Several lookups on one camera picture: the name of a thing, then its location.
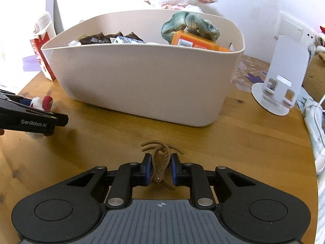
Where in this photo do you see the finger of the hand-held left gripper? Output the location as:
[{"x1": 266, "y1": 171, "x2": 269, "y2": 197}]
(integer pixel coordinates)
[
  {"x1": 0, "y1": 89, "x2": 32, "y2": 107},
  {"x1": 0, "y1": 104, "x2": 69, "y2": 136}
]

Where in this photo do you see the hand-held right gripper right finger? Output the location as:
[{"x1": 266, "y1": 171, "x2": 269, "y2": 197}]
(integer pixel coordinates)
[{"x1": 171, "y1": 154, "x2": 261, "y2": 207}]

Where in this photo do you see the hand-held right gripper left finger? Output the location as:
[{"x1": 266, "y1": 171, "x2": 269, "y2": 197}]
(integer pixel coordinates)
[{"x1": 66, "y1": 153, "x2": 153, "y2": 207}]

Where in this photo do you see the brown hair claw clip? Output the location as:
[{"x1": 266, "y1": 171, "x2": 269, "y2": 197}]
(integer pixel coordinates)
[{"x1": 140, "y1": 139, "x2": 184, "y2": 191}]

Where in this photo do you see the small red white plush toy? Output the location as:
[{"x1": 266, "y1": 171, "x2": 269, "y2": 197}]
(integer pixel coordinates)
[{"x1": 20, "y1": 95, "x2": 55, "y2": 139}]

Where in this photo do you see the beige plastic storage bin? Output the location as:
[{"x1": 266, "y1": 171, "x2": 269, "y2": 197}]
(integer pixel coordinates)
[{"x1": 41, "y1": 9, "x2": 246, "y2": 127}]

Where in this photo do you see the dark brown snack packet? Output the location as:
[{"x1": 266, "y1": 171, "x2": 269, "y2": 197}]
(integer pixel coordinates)
[
  {"x1": 119, "y1": 32, "x2": 145, "y2": 43},
  {"x1": 81, "y1": 32, "x2": 112, "y2": 45}
]

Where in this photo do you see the silver foil packet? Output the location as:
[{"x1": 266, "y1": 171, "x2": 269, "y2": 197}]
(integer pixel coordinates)
[{"x1": 110, "y1": 36, "x2": 132, "y2": 44}]

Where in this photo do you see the orange box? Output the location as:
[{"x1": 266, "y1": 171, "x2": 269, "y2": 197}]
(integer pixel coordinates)
[{"x1": 170, "y1": 30, "x2": 233, "y2": 52}]

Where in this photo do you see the green scrunchie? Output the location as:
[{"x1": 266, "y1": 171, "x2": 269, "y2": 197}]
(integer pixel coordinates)
[{"x1": 161, "y1": 11, "x2": 221, "y2": 47}]

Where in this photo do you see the red milk carton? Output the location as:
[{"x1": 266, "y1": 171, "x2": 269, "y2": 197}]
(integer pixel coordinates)
[{"x1": 30, "y1": 32, "x2": 57, "y2": 81}]

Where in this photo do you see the wooden desk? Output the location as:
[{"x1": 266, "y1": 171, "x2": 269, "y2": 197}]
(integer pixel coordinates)
[{"x1": 0, "y1": 54, "x2": 321, "y2": 234}]

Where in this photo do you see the cream thermos bottle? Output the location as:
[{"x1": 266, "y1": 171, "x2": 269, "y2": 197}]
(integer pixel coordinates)
[{"x1": 33, "y1": 12, "x2": 57, "y2": 40}]

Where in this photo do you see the blue striped bedding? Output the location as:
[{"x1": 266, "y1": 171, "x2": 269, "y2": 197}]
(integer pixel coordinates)
[{"x1": 297, "y1": 89, "x2": 325, "y2": 176}]

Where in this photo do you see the white phone stand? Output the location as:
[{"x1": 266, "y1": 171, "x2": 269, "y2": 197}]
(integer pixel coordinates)
[{"x1": 251, "y1": 35, "x2": 309, "y2": 116}]

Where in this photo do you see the brown plush with red hat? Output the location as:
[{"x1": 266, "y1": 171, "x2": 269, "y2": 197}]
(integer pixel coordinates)
[{"x1": 303, "y1": 25, "x2": 325, "y2": 99}]

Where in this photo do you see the white cable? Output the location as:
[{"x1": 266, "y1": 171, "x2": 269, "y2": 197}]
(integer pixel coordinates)
[{"x1": 313, "y1": 99, "x2": 325, "y2": 135}]

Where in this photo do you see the white wall socket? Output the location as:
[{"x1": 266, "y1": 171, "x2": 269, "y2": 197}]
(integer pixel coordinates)
[{"x1": 279, "y1": 18, "x2": 318, "y2": 44}]

